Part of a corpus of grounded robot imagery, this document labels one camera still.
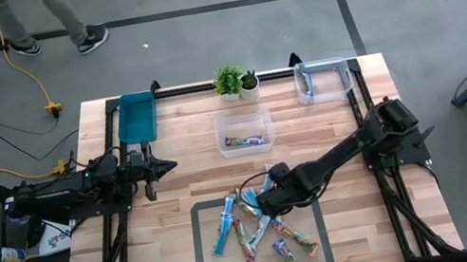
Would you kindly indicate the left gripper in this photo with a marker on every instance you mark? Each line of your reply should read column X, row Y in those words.
column 137, row 172

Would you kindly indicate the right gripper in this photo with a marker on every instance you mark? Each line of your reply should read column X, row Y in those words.
column 285, row 191

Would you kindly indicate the green and orange granola bar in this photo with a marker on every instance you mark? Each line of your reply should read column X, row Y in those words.
column 296, row 238

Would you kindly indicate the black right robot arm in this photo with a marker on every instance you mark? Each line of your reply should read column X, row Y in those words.
column 343, row 150

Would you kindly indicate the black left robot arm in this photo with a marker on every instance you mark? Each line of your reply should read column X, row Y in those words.
column 56, row 193

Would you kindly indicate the blue plastic bin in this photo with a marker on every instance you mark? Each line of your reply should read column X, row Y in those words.
column 137, row 119

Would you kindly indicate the frosted plastic bin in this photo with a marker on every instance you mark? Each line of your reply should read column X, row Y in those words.
column 242, row 124

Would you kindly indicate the succulent in round white pot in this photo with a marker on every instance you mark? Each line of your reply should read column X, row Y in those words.
column 251, row 94

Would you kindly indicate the leafy plant in white pot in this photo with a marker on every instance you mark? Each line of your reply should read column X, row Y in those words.
column 227, row 79

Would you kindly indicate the clear plastic bin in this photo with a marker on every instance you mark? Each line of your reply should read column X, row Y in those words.
column 331, row 85

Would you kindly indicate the white printed bag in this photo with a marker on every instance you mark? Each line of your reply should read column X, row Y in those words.
column 57, row 239

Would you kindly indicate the bottle with yellow label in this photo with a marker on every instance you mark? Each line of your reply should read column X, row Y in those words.
column 12, row 259

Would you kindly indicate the person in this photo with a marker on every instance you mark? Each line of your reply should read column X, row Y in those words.
column 64, row 16

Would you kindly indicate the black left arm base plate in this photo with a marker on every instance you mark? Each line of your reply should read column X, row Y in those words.
column 98, row 211

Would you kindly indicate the black aluminium table frame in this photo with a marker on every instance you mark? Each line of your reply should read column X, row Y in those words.
column 178, row 91

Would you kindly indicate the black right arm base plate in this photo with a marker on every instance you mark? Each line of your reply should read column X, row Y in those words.
column 415, row 152

